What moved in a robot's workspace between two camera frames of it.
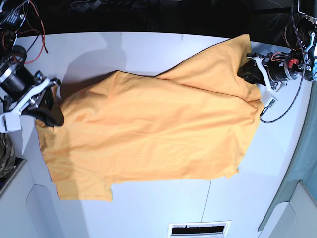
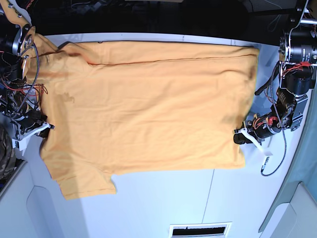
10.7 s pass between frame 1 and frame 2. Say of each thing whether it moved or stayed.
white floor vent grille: stayed
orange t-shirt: moved
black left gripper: moved
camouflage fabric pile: stayed
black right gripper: moved
